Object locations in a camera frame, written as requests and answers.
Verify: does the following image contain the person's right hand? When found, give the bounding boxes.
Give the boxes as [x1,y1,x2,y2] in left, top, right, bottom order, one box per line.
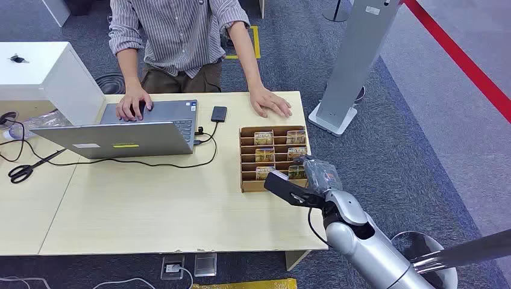
[116,81,154,122]

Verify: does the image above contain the floor socket with plug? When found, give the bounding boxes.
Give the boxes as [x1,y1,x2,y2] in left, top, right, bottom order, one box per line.
[160,255,186,281]

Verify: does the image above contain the round chrome base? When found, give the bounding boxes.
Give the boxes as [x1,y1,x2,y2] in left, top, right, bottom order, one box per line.
[390,231,459,289]

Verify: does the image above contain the wooden table leg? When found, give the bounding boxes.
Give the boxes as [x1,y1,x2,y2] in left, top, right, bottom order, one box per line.
[284,250,312,272]

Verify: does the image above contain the black round tape roll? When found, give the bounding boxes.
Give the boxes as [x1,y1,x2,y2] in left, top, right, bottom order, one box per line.
[0,111,19,131]

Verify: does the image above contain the closed floor socket lid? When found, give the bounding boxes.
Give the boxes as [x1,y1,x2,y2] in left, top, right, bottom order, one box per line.
[193,253,218,278]

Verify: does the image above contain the person's left hand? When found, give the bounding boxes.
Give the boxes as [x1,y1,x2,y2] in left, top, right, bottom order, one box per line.
[249,85,293,119]

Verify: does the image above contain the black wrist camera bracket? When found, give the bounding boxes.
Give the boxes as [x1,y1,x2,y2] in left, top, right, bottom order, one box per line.
[263,171,327,210]

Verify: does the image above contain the chrome pole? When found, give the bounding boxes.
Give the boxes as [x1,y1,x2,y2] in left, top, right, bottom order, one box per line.
[410,229,511,276]

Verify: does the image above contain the white cabinet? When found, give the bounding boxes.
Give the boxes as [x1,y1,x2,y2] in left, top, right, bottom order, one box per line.
[0,41,107,127]

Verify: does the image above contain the long black cable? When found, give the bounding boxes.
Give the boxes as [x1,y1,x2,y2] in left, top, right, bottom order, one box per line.
[0,117,218,170]

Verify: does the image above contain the yellow floor strip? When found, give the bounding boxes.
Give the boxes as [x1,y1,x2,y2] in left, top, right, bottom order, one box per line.
[191,278,298,289]

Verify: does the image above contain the black portable drive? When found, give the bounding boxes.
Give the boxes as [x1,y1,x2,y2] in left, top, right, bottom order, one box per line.
[210,106,228,123]

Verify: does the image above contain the white power cable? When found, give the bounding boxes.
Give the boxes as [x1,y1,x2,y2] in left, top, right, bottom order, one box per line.
[92,266,195,289]

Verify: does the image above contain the grey floor cable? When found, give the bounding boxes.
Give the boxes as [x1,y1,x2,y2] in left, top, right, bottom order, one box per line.
[0,276,52,289]

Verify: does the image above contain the silver kiosk stand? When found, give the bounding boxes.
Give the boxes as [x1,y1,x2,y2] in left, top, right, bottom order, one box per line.
[307,0,403,138]

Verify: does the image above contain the black stanchion base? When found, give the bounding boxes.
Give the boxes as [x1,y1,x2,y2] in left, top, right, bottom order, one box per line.
[322,0,353,23]

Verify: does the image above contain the clear plastic bag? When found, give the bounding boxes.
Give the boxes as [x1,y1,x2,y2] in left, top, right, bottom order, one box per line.
[3,110,73,141]

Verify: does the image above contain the white furniture block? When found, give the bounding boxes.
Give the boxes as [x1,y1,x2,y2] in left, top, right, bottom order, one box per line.
[41,0,72,28]

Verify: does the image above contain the short black drive cable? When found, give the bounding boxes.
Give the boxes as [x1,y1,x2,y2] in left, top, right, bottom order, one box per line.
[193,121,220,146]

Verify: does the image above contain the red floor tape line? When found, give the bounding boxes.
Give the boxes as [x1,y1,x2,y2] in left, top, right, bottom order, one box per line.
[401,0,511,125]

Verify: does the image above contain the wooden card holder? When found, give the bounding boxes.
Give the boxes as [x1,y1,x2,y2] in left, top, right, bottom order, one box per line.
[239,125,309,194]

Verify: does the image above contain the person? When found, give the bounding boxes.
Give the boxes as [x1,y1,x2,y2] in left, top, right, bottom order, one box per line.
[108,0,251,95]

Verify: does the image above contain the black scissors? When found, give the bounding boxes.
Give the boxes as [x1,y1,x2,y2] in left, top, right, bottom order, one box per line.
[8,148,67,185]

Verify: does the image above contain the grey laptop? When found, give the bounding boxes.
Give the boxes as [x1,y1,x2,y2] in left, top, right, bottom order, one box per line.
[30,99,199,160]

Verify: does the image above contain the black coiled cable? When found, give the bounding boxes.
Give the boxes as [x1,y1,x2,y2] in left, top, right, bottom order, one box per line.
[94,73,126,96]

